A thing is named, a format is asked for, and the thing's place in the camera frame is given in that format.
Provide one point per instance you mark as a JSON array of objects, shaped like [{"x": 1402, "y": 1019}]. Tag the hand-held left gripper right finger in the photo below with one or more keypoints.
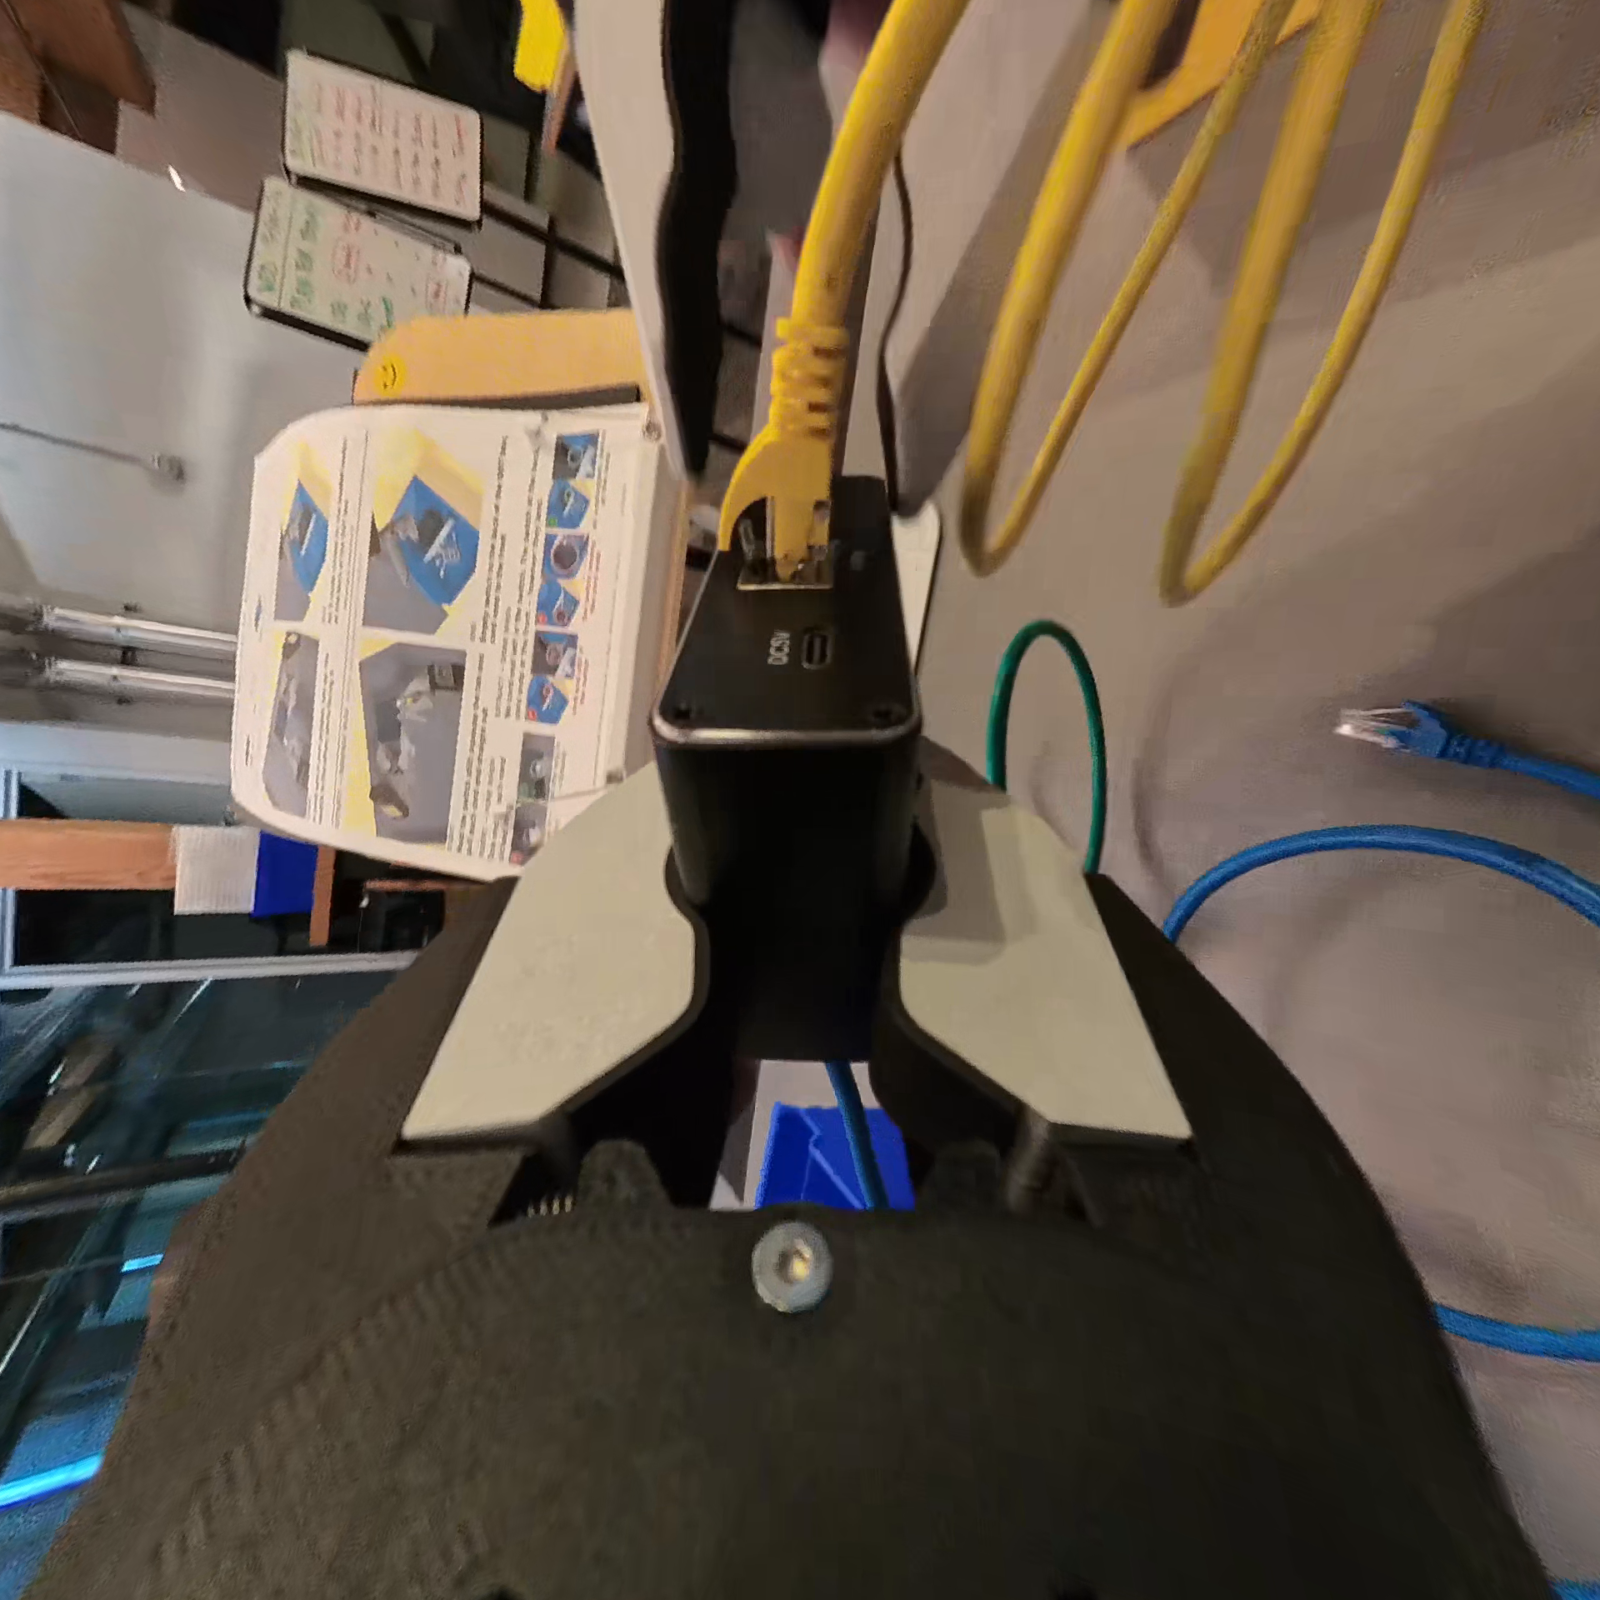
[{"x": 1037, "y": 987}]

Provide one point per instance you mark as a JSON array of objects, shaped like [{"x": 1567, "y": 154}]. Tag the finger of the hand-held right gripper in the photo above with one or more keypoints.
[
  {"x": 637, "y": 126},
  {"x": 925, "y": 376}
]

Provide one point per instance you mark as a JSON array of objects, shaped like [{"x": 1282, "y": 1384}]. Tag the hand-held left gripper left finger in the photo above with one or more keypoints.
[{"x": 562, "y": 976}]

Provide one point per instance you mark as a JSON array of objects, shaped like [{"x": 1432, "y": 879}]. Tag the black network switch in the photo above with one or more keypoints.
[{"x": 787, "y": 851}]

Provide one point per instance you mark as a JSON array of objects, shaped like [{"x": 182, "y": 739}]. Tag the blue plastic bin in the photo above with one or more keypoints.
[{"x": 800, "y": 1162}]

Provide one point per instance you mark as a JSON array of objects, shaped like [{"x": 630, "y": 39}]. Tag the white document stand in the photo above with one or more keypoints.
[{"x": 922, "y": 587}]

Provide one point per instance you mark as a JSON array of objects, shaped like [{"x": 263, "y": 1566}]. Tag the whiteboard with red writing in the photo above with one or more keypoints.
[{"x": 387, "y": 137}]

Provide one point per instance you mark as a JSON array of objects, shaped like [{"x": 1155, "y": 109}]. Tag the small blue storage bin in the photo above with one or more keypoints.
[{"x": 285, "y": 876}]

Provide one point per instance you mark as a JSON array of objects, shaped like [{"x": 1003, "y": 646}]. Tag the whiteboard with green writing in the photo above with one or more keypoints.
[{"x": 350, "y": 269}]

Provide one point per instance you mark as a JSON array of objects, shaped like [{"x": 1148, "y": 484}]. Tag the yellow smiley sticker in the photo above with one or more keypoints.
[{"x": 392, "y": 372}]

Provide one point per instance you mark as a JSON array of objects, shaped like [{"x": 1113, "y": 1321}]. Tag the printed instruction sheet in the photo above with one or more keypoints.
[{"x": 425, "y": 626}]

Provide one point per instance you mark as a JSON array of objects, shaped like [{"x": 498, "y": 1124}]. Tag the brown wooden desk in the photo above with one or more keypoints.
[{"x": 87, "y": 852}]

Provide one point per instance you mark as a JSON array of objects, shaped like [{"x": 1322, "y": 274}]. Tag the chrome pipe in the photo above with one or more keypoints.
[
  {"x": 112, "y": 626},
  {"x": 112, "y": 677}
]

